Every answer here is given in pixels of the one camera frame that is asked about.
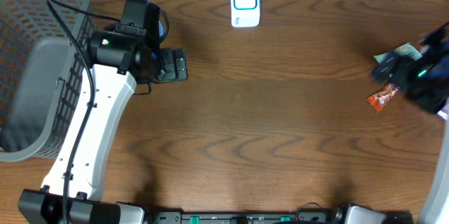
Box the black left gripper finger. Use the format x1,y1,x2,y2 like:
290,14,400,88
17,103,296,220
161,48,175,82
174,49,188,80

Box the teal wet wipes pack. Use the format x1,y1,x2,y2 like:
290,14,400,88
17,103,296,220
373,43,422,63

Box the purple Carefree pad pack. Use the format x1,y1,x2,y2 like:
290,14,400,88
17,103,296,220
437,106,448,121

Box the orange brown candy bar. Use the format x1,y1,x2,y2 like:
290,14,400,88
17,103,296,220
367,83,399,112

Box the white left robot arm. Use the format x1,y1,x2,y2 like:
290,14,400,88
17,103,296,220
18,0,188,223

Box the white barcode scanner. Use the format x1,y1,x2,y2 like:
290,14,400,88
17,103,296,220
230,0,260,28

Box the grey plastic basket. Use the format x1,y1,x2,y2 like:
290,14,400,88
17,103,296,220
1,0,95,162

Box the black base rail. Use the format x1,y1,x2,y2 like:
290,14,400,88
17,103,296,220
143,211,415,224

